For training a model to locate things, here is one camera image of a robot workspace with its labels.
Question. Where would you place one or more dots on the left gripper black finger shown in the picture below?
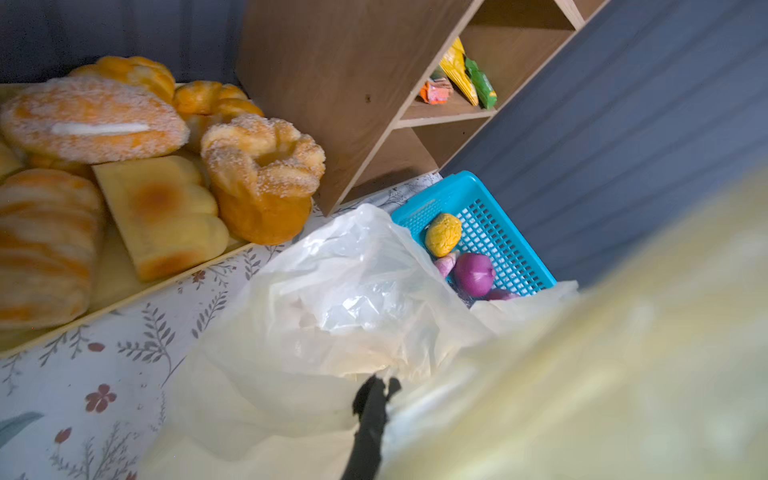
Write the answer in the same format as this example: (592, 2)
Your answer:
(369, 405)

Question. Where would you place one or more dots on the teal plastic basket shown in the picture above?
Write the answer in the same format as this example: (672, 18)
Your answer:
(486, 230)

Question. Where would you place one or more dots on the cream plastic grocery bag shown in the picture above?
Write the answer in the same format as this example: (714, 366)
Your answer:
(659, 372)

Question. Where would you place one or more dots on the purple eggplant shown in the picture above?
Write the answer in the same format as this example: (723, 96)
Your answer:
(446, 264)

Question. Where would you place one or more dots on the purple onion upper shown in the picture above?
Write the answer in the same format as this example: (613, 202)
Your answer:
(474, 274)

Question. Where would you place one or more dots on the orange yellow mango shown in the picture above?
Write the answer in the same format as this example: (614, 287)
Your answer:
(443, 235)

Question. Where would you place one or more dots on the wooden shelf unit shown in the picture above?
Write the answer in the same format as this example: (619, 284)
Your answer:
(349, 74)

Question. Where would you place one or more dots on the orange snack bag lower shelf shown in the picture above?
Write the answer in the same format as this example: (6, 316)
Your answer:
(436, 91)

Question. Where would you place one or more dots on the bread rolls tray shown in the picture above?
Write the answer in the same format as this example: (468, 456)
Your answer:
(116, 180)

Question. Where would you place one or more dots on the small green snack packet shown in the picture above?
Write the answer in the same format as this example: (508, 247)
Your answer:
(486, 94)

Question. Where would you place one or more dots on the yellow snack bag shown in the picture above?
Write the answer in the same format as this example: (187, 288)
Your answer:
(453, 65)

